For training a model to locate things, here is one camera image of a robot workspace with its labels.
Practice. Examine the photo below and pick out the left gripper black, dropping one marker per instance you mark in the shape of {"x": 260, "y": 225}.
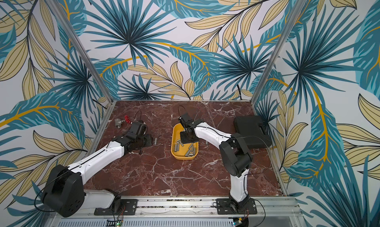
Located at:
{"x": 149, "y": 141}

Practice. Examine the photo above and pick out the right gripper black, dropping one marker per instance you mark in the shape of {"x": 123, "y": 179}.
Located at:
{"x": 189, "y": 134}

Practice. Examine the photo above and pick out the yellow plastic storage tray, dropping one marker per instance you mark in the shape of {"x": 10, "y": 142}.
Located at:
{"x": 180, "y": 155}

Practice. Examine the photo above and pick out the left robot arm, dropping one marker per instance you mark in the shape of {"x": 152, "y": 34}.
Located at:
{"x": 64, "y": 191}

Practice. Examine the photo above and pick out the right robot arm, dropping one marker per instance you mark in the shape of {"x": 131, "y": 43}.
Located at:
{"x": 235, "y": 154}

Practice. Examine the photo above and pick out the steel socket in tray front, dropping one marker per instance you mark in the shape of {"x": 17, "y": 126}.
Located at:
{"x": 191, "y": 151}

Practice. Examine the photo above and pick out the black plastic tool case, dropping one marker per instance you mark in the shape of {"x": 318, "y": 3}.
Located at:
{"x": 252, "y": 129}

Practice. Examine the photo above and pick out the metal valve red handle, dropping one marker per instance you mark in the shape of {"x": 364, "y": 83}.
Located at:
{"x": 120, "y": 121}

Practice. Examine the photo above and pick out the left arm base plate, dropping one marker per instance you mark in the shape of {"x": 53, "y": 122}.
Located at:
{"x": 125, "y": 207}

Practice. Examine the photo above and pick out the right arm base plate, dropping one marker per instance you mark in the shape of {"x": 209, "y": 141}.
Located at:
{"x": 228, "y": 206}

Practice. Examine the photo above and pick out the aluminium front rail frame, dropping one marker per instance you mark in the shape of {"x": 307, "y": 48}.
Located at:
{"x": 188, "y": 211}

